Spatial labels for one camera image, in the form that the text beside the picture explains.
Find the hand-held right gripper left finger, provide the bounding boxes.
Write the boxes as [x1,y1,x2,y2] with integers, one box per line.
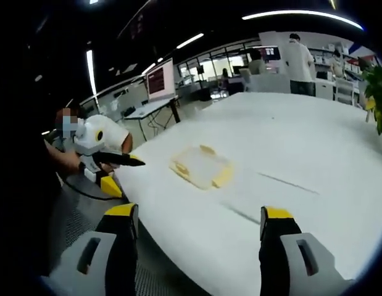
[39,202,139,296]

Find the green potted plant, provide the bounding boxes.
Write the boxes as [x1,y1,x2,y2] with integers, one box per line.
[362,65,382,136]

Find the large display screen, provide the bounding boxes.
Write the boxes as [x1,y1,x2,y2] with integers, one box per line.
[146,57,176,103]

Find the white counter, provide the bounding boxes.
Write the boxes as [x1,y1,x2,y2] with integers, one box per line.
[244,73,292,93]

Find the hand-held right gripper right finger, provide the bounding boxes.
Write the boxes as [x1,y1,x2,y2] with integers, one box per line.
[259,205,355,296]

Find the long ceiling light strip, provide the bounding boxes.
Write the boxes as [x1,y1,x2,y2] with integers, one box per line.
[241,9,364,31]

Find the white desk with black legs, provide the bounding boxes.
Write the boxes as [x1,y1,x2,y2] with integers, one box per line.
[123,96,181,142]

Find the white chair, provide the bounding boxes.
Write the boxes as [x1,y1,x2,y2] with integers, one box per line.
[333,77,362,106]

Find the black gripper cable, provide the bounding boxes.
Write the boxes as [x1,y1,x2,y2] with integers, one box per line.
[63,178,128,202]

